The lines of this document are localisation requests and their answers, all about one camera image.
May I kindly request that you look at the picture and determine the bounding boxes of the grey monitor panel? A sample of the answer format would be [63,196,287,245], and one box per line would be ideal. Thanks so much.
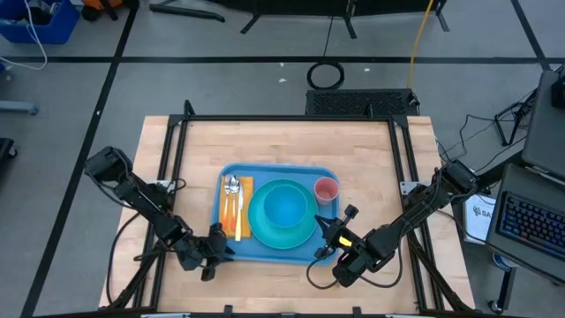
[521,69,565,182]

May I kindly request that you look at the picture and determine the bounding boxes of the pink ribbed cup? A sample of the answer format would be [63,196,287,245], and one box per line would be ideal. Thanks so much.
[313,176,340,207]

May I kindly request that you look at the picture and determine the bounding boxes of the orange-handled fork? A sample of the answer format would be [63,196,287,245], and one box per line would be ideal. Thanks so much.
[229,176,241,234]

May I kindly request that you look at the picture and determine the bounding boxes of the coiled black cable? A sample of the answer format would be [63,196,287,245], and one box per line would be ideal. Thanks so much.
[306,60,346,91]

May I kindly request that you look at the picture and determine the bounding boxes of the yellow hanging cable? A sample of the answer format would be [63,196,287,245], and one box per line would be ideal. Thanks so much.
[405,0,436,89]

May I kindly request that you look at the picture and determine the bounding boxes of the grey floor bar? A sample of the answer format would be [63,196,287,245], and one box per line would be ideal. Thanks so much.
[0,100,39,117]

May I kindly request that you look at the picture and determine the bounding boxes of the wheeled stand base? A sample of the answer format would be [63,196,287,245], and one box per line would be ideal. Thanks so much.
[487,264,518,315]

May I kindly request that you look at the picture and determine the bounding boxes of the blue storage bin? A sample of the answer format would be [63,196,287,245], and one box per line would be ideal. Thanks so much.
[0,0,81,45]

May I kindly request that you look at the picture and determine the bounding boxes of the teal plate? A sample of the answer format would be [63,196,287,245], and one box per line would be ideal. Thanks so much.
[246,178,320,251]

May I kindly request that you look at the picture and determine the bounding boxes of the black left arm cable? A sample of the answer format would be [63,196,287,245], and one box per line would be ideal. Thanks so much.
[105,176,186,306]

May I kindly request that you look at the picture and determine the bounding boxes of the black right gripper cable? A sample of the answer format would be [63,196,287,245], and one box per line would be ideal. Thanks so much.
[305,250,403,292]

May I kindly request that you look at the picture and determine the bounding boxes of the blue plastic tray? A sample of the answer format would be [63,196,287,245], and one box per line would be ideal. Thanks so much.
[210,162,341,266]

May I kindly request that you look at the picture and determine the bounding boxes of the black floor cables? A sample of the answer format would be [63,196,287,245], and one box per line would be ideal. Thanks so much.
[436,87,538,178]

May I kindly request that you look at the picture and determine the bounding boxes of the white printed paper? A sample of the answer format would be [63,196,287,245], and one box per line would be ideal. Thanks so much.
[462,193,499,246]

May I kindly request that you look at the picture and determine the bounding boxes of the yellow cloth napkin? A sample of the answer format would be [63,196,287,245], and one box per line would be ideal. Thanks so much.
[218,175,255,239]

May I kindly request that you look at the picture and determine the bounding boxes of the laptop with lit keyboard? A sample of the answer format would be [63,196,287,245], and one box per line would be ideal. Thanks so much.
[485,162,565,284]

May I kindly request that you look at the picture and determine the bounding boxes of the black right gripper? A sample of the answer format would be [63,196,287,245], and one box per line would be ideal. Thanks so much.
[313,204,367,262]

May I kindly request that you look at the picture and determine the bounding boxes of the black room divider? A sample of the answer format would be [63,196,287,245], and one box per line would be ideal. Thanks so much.
[148,0,450,40]

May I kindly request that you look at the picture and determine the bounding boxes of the black chair base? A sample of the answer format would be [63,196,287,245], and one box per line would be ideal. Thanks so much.
[0,137,19,168]

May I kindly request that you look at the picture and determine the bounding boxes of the blue bowl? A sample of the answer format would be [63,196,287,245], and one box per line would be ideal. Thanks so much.
[263,184,309,230]

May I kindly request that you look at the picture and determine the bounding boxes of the orange and black bag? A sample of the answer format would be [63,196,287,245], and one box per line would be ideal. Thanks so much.
[80,0,140,22]

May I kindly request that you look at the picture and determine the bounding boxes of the blue round disc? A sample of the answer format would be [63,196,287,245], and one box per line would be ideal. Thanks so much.
[492,252,517,269]

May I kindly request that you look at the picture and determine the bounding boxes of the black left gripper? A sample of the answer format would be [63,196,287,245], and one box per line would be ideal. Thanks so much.
[176,223,237,283]

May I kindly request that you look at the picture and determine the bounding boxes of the black perforated box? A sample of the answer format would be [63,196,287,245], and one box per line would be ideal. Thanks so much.
[305,87,420,118]

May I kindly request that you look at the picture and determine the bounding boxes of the white floor cable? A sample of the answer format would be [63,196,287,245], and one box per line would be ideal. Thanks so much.
[0,0,49,71]

